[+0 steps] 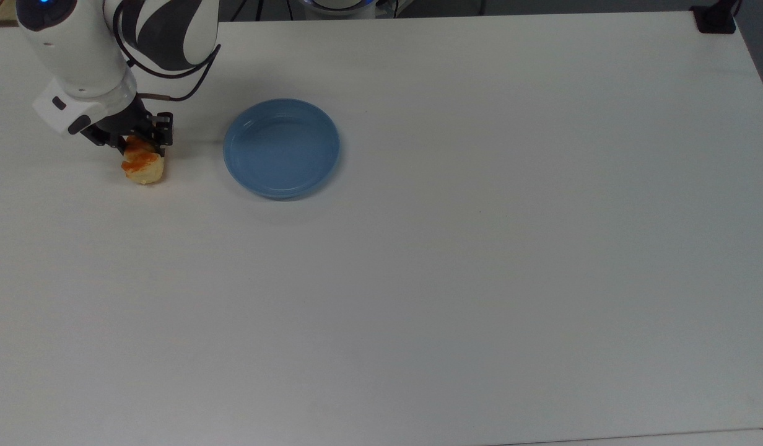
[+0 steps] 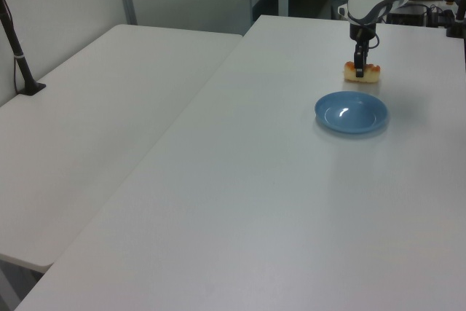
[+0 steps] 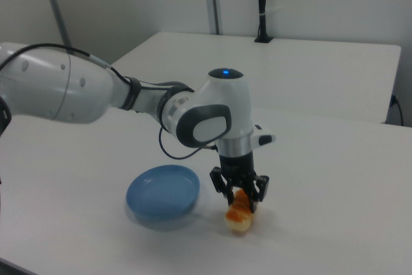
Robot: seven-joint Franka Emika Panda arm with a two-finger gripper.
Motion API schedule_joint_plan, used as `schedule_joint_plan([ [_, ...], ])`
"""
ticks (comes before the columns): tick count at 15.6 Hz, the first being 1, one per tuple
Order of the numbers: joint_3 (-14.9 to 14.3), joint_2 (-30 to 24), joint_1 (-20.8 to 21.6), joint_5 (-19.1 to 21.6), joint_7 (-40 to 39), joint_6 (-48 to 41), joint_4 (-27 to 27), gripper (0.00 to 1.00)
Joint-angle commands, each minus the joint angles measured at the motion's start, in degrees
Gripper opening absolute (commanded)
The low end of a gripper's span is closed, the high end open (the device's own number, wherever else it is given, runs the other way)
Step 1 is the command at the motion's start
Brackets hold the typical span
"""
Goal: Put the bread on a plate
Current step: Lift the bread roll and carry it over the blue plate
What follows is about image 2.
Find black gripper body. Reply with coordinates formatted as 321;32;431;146
349;21;378;48

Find orange glazed bread loaf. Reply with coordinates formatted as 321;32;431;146
343;60;382;84

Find blue round plate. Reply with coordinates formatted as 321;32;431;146
314;90;389;135

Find pale blue waste bin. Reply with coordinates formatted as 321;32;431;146
330;0;349;20

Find black electronics box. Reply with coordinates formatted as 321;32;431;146
385;3;430;26

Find white side table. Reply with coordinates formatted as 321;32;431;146
0;23;244;274

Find black clamp mount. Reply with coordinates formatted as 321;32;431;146
444;0;466;39

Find black stand base plate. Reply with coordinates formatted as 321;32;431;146
19;82;47;98

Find thin black stand cable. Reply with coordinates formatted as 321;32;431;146
12;56;23;94

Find black camera stand pole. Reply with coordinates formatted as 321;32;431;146
0;0;36;89

